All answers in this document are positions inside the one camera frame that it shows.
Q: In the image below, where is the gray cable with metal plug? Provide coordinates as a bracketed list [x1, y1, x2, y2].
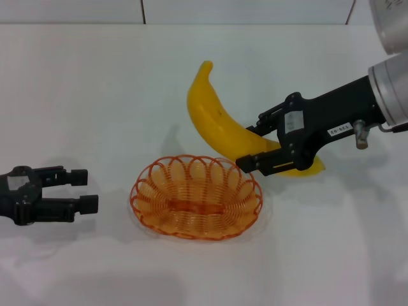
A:
[353, 119, 408, 150]

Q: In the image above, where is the orange wire basket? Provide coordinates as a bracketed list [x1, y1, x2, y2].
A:
[129, 154, 263, 243]

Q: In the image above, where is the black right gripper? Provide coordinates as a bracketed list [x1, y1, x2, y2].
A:
[235, 75, 389, 177]

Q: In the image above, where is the yellow banana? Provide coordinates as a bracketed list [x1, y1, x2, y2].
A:
[186, 60, 326, 178]

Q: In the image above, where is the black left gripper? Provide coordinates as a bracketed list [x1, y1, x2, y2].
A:
[0, 164, 99, 226]

